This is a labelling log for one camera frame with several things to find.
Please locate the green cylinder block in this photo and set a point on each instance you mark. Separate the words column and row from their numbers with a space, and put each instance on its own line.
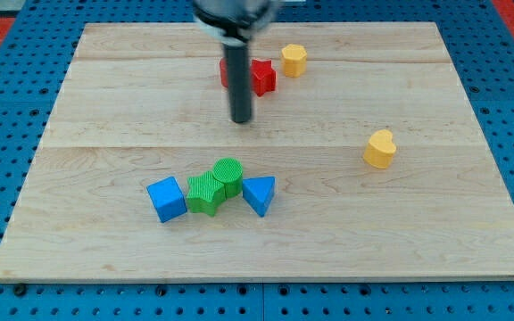
column 229, row 172

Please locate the yellow heart block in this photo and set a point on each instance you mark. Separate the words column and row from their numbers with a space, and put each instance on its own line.
column 380, row 150

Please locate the blue cube block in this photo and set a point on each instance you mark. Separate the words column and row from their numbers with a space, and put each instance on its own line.
column 167, row 199

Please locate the blue triangle block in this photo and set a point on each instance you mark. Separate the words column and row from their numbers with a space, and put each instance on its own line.
column 259, row 192

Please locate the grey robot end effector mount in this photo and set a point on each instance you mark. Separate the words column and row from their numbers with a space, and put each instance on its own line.
column 234, row 22

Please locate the green star block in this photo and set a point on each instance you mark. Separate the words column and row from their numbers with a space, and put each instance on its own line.
column 205, row 194

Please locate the red block behind rod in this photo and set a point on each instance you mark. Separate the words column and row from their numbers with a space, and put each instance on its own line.
column 223, row 72

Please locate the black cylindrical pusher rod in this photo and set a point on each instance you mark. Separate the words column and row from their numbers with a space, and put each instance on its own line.
column 239, row 83

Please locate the yellow hexagon block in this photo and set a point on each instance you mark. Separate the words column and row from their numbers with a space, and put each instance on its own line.
column 293, row 60

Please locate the light wooden board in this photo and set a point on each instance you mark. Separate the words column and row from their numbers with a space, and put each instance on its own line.
column 143, row 101

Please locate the red star block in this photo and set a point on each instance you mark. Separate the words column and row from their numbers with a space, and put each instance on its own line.
column 264, row 77

